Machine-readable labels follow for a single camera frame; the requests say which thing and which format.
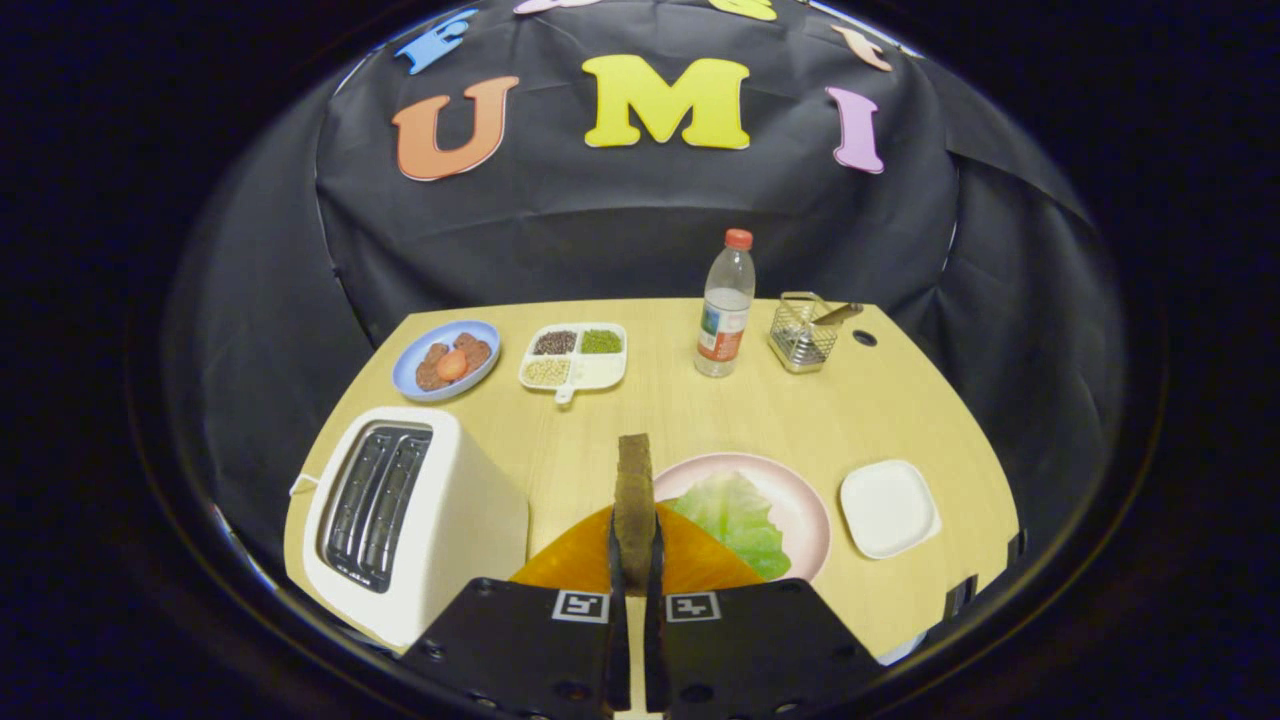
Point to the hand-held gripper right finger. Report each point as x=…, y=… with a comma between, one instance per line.
x=760, y=650

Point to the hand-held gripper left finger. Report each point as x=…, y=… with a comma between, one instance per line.
x=530, y=650

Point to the green lettuce leaf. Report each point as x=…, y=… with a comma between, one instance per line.
x=740, y=520

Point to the brown toast slice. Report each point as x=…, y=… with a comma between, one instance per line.
x=635, y=500

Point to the pink plate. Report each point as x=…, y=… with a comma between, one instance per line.
x=800, y=520

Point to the white toaster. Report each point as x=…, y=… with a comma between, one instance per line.
x=470, y=520

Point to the white square plate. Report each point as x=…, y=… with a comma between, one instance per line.
x=888, y=508

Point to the white divided grain tray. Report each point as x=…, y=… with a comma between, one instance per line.
x=600, y=372

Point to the orange round food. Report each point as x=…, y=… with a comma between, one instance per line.
x=452, y=365

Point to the brown meat piece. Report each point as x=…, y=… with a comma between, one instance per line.
x=477, y=350
x=428, y=372

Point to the blue plate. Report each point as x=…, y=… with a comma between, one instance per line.
x=404, y=368

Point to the clear water bottle red cap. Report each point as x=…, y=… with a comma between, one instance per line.
x=722, y=340

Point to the black desk grommet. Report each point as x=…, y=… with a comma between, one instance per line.
x=865, y=338

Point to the black backdrop cloth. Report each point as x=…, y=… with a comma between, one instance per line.
x=600, y=230

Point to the black table edge bracket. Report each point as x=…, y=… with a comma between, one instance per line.
x=1016, y=546
x=960, y=595

